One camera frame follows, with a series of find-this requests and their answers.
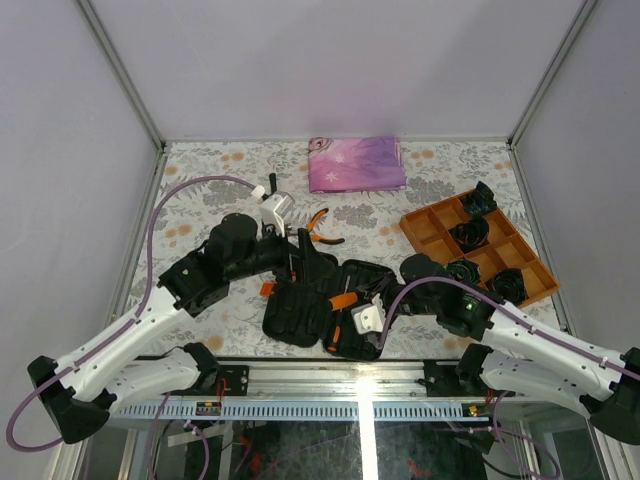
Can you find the black plastic tool case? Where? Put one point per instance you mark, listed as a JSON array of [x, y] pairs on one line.
[[300, 315]]

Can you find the orange handled long-nose pliers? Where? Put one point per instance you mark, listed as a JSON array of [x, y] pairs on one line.
[[317, 234]]

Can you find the small black handled hammer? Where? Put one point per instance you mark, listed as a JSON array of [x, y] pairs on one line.
[[273, 183]]

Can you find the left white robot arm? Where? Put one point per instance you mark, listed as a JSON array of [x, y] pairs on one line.
[[82, 389]]

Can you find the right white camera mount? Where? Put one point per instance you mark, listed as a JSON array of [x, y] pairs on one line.
[[370, 317]]

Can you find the black tape roll middle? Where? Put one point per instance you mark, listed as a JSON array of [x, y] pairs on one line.
[[471, 235]]

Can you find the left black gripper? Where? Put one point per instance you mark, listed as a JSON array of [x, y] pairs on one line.
[[311, 262]]

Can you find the black tape roll far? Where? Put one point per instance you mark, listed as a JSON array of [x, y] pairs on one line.
[[479, 202]]

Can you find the black tape roll near left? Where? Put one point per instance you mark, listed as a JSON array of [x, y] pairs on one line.
[[464, 270]]

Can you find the wooden compartment tray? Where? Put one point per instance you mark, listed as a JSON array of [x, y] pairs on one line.
[[427, 229]]

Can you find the folded purple cloth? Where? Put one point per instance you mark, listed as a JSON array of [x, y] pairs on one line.
[[340, 165]]

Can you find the aluminium front rail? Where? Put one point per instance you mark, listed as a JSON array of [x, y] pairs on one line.
[[288, 391]]

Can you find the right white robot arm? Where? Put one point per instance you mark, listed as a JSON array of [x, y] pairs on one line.
[[512, 351]]

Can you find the black tape roll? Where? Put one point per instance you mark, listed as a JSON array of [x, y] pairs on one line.
[[464, 270], [479, 202], [471, 235], [510, 285]]

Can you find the black tape roll near right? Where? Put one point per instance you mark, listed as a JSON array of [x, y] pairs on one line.
[[510, 285]]

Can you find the large black orange screwdriver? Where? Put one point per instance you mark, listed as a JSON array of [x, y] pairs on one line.
[[336, 325]]

